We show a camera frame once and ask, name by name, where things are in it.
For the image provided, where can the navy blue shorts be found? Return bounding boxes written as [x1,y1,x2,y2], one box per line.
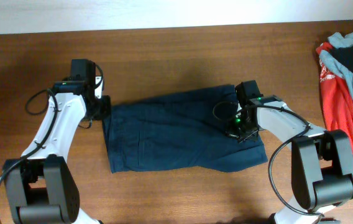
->
[103,85,267,173]

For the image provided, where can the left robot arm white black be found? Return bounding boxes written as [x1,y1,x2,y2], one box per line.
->
[0,59,111,223]

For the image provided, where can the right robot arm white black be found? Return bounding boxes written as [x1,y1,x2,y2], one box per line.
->
[226,80,353,224]

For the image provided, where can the red garment with white print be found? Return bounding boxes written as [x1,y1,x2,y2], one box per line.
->
[316,42,353,154]

